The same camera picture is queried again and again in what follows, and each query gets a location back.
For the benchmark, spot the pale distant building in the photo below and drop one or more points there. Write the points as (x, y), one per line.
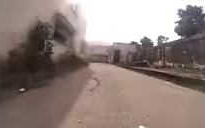
(97, 53)

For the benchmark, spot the small pale building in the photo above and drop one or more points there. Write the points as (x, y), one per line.
(121, 52)

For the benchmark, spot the grey-brown asphalt road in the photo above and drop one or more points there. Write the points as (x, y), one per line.
(130, 100)

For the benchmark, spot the robot's own part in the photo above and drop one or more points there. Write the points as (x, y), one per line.
(141, 126)

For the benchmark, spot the grey building with dark growth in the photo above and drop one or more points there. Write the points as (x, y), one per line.
(30, 46)

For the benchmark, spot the raised kerb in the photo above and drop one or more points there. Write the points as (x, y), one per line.
(176, 77)

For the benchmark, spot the large dark tree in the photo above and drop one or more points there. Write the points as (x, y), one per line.
(191, 20)

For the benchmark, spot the brown wall with pillars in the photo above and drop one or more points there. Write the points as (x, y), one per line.
(186, 50)

